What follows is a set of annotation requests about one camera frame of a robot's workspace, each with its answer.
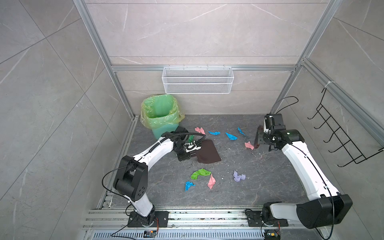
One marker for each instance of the purple paper scrap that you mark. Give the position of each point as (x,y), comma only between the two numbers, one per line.
(238,177)

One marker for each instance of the pink paper scrap back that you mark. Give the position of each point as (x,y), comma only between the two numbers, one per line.
(200,130)

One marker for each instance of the blue paper scrap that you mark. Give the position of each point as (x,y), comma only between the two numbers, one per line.
(231,137)
(215,133)
(241,132)
(188,185)

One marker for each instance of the green trash bin with liner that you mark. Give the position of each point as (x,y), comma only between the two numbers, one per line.
(161,113)

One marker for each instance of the dark brown dustpan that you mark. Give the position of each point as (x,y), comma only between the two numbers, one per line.
(208,153)

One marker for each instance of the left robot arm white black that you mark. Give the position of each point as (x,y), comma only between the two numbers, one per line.
(131,179)

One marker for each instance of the pink paper scrap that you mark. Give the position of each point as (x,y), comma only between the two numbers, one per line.
(249,145)
(200,130)
(212,182)

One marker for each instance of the blue paper scrap front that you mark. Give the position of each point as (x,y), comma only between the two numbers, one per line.
(188,185)

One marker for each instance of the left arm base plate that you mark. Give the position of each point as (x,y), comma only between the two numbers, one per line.
(154,219)

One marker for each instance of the aluminium mounting rail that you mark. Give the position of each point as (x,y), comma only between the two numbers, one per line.
(190,224)

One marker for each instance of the pink paper scrap front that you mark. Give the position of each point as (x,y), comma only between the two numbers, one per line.
(212,182)

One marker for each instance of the blue paper scrap back right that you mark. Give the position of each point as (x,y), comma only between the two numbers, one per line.
(241,132)

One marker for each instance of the blue paper scrap back left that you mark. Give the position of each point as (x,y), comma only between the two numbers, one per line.
(215,133)

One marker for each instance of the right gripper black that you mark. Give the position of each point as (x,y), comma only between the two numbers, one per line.
(264,141)

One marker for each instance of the large green paper scrap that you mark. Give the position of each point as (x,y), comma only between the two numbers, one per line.
(200,172)

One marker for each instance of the dark brown hand brush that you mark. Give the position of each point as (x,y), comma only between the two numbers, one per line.
(259,139)

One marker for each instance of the black wire hook rack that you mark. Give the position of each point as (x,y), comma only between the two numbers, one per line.
(340,134)

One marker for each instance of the pink paper scrap right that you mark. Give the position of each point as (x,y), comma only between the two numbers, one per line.
(249,145)

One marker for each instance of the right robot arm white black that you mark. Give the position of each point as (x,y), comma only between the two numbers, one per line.
(326,205)

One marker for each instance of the blue paper scrap middle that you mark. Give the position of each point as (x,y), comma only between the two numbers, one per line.
(231,137)

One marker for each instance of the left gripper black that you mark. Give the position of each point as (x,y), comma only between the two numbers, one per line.
(188,154)

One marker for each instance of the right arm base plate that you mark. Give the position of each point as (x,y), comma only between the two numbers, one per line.
(258,219)

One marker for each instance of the white wire mesh basket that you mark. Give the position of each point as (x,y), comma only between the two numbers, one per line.
(197,80)

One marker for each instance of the small green paper scrap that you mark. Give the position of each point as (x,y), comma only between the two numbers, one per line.
(191,138)

